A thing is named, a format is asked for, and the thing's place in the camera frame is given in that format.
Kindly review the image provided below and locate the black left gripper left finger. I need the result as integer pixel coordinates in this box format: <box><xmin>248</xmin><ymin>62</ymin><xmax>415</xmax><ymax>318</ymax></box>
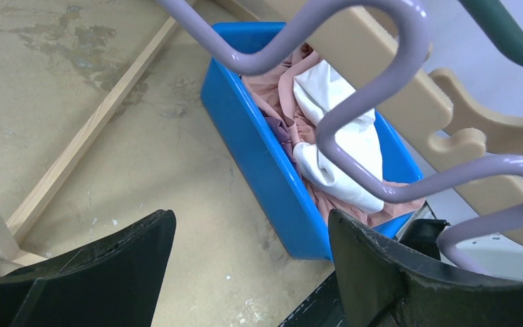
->
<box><xmin>0</xmin><ymin>210</ymin><xmax>176</xmax><ymax>326</ymax></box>

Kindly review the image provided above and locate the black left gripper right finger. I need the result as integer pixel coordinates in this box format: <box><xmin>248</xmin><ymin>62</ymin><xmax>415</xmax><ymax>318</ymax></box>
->
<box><xmin>328</xmin><ymin>210</ymin><xmax>523</xmax><ymax>326</ymax></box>

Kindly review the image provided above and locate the white cloth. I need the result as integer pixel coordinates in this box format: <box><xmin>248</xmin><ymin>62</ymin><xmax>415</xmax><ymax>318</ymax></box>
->
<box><xmin>293</xmin><ymin>60</ymin><xmax>384</xmax><ymax>214</ymax></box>

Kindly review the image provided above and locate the cream wooden hanger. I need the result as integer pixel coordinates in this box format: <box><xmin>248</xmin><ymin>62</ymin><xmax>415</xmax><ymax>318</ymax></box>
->
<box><xmin>429</xmin><ymin>68</ymin><xmax>523</xmax><ymax>155</ymax></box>
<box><xmin>216</xmin><ymin>0</ymin><xmax>523</xmax><ymax>258</ymax></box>

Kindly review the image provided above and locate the pink pleated skirt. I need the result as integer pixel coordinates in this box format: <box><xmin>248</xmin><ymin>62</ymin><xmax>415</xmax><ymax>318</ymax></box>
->
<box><xmin>241</xmin><ymin>44</ymin><xmax>425</xmax><ymax>227</ymax></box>

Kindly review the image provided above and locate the cream wooden hanger front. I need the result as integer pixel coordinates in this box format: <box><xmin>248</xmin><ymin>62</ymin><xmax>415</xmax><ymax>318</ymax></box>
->
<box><xmin>216</xmin><ymin>0</ymin><xmax>523</xmax><ymax>258</ymax></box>

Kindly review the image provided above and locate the teal hanger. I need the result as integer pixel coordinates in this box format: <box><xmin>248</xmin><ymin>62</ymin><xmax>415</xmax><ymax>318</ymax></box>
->
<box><xmin>459</xmin><ymin>0</ymin><xmax>523</xmax><ymax>67</ymax></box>

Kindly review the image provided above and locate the purple pleated skirt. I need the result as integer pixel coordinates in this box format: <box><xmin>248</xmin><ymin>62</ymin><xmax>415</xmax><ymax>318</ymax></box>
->
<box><xmin>264</xmin><ymin>115</ymin><xmax>294</xmax><ymax>162</ymax></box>

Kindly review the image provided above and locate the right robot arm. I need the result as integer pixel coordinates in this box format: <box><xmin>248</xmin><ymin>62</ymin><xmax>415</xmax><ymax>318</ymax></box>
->
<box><xmin>399</xmin><ymin>219</ymin><xmax>449</xmax><ymax>261</ymax></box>

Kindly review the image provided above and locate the blue plastic bin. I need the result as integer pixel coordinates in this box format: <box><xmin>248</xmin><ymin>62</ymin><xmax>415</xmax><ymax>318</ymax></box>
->
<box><xmin>201</xmin><ymin>22</ymin><xmax>424</xmax><ymax>261</ymax></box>

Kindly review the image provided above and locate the wooden clothes rack frame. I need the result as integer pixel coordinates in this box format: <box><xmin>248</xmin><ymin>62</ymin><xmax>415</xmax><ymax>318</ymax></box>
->
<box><xmin>0</xmin><ymin>1</ymin><xmax>183</xmax><ymax>276</ymax></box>

